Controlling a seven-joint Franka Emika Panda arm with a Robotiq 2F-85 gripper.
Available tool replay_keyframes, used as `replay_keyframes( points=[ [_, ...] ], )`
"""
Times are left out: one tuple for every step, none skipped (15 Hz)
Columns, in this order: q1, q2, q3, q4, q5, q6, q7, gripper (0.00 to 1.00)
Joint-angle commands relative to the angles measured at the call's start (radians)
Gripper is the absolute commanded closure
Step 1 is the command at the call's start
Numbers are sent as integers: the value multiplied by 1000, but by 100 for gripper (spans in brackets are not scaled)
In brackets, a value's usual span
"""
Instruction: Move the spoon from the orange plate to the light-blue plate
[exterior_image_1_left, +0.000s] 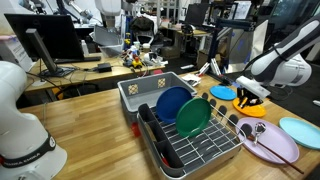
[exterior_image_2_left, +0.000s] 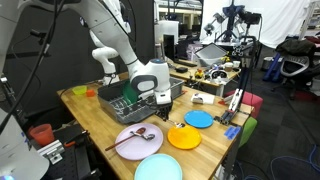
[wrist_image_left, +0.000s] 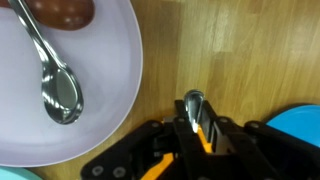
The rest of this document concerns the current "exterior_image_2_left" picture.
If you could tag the light-blue plate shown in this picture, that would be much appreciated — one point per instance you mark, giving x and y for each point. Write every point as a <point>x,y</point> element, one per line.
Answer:
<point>158,168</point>

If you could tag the small metal spoon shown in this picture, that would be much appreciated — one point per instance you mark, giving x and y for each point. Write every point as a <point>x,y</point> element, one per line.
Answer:
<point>179,125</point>

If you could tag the black aluminium camera stand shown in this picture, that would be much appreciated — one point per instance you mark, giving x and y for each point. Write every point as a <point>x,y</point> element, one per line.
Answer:
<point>235,103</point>

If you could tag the yellow-green small bowl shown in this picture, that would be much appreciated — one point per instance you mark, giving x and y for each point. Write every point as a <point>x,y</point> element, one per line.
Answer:
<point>79,90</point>

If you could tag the white rounded device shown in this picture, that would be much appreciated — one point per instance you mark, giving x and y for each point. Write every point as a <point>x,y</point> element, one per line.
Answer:
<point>16,153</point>

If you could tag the green plate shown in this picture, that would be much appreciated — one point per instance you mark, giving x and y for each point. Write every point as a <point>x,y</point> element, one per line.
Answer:
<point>129,95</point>

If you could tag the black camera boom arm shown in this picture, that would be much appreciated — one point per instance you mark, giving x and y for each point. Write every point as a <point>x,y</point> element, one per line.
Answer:
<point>23,54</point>

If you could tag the pink stool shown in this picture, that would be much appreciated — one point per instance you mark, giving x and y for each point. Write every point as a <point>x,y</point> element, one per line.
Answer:
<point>251,100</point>

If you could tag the pink plate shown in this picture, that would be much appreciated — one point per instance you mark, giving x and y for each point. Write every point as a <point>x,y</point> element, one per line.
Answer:
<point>136,150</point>

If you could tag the grey dish rack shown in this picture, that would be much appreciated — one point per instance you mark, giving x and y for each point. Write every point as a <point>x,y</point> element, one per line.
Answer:
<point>123,111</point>

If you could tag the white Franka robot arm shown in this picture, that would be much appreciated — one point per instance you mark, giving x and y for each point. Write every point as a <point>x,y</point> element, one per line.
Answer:
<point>110,26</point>

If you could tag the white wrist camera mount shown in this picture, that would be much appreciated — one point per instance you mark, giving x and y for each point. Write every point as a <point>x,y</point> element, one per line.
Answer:
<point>163,97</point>

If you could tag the bright blue plate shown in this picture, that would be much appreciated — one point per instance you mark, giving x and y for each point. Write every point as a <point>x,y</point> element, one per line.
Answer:
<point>199,119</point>

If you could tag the red-orange plastic cup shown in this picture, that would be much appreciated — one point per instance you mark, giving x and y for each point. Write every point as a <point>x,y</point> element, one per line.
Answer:
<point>41,135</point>

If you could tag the orange plate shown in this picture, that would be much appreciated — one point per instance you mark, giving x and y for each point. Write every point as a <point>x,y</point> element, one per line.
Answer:
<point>185,138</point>

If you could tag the green stool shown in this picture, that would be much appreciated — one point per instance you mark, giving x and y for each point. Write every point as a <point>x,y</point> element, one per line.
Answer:
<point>248,130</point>

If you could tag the brown wooden spoon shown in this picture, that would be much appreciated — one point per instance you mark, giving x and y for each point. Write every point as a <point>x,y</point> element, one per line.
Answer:
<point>141,130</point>

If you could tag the blue leaning object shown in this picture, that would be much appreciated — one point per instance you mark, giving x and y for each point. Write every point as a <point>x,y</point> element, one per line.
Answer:
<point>271,68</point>

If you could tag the black stereo camera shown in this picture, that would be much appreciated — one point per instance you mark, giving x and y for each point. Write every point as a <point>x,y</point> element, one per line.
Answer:
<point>250,18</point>

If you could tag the white black headset device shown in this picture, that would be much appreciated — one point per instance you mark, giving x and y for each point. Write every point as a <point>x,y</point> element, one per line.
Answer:
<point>218,76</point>

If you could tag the small orange cup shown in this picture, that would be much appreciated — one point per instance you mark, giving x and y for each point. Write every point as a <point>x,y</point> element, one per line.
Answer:
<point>90,93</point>

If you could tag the white backdrop sheet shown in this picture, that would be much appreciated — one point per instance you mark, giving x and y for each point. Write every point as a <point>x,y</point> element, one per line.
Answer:
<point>280,20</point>

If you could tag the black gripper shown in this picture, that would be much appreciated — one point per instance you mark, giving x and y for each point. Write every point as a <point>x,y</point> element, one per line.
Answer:
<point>165,108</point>

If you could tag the large metal spoon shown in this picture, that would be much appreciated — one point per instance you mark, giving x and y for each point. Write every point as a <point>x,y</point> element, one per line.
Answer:
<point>149,137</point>

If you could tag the black tripod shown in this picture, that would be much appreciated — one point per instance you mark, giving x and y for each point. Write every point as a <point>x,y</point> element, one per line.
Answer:
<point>11,100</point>

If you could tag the grey plastic bin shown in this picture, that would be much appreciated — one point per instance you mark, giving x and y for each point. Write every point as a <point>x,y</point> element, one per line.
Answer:
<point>177,88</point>

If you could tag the black computer monitor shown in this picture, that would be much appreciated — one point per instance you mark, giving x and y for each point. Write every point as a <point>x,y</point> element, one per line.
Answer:
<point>169,48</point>

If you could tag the wooden desk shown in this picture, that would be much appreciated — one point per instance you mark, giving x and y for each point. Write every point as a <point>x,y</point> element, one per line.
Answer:
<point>186,76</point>

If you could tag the aluminium bracket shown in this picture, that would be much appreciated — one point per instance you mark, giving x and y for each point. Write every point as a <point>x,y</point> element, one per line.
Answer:
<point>51,151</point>

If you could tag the office chair with jacket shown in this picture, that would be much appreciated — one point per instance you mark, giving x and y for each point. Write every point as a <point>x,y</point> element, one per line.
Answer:
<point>295,63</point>

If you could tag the clear plastic storage bin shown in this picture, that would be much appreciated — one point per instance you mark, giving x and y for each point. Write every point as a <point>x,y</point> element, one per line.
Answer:
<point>210,55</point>

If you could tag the black power adapter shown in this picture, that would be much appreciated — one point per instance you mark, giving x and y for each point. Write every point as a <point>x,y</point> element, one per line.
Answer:
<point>182,69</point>

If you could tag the black keyboard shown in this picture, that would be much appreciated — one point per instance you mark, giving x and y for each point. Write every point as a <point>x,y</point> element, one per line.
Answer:
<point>185,62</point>

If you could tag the black clamp stand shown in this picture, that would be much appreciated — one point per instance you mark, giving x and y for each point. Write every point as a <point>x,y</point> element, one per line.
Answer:
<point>80,156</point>

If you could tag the grey blue robot rig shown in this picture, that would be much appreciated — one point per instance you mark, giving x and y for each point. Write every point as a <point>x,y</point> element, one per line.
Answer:
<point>230,16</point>

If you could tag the yellow toy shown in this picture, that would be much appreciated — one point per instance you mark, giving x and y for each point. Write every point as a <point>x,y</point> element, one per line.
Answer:
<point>199,74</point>

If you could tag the small white box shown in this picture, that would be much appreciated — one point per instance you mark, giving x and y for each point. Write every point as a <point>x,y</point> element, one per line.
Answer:
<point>202,99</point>

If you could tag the white paper cup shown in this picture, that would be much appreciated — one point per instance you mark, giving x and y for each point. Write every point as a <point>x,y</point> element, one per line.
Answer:
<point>236,64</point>

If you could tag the blue tape patch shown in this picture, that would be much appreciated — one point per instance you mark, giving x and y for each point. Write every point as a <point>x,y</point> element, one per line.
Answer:
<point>232,132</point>

